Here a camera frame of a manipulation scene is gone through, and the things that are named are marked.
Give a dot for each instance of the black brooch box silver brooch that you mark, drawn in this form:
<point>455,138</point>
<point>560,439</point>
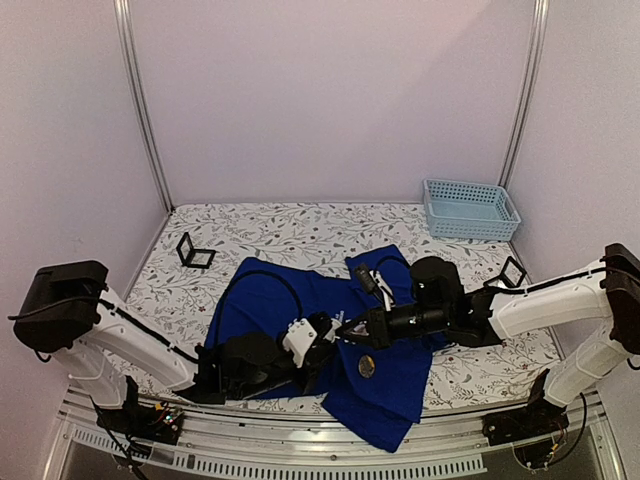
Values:
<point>511,276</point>

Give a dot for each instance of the right aluminium frame post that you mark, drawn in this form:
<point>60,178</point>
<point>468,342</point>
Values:
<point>532,64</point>

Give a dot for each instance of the blue printed t-shirt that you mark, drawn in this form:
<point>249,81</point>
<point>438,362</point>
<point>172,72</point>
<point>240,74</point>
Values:
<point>266,297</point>

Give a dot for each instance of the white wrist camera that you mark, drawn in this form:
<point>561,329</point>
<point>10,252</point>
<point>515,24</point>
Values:
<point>310,340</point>
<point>372,283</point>

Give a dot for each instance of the floral patterned tablecloth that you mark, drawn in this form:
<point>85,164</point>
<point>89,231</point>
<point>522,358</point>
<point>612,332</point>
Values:
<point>179,302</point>

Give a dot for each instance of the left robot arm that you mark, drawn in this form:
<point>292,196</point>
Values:
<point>72,315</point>

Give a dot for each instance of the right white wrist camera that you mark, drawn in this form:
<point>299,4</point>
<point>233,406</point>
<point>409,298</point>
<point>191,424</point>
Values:
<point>372,283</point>

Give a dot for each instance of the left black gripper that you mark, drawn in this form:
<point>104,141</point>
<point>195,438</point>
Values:
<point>312,366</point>

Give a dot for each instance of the black brooch box yellow brooch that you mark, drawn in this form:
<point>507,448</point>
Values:
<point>192,257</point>

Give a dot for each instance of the light blue plastic basket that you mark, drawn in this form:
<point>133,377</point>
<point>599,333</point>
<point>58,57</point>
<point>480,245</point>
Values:
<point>467,210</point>

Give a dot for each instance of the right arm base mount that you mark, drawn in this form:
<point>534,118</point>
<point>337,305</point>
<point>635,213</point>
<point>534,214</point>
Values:
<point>538,417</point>

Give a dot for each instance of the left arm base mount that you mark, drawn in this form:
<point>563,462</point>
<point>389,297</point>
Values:
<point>134,420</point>

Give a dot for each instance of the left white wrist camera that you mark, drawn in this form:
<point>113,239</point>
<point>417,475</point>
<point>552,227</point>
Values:
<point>310,340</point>

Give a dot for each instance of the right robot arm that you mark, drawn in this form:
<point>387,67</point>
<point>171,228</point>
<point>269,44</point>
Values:
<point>606,290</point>

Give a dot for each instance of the left aluminium frame post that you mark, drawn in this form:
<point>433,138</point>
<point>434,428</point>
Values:
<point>133,72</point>

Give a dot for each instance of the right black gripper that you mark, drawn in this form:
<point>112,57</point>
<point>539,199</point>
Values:
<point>379,335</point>

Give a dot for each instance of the round yellow blue brooch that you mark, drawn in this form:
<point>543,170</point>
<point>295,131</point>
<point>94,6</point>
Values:
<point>366,366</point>

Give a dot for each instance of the aluminium frame post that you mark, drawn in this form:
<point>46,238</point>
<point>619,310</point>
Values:
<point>532,64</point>
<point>133,72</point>

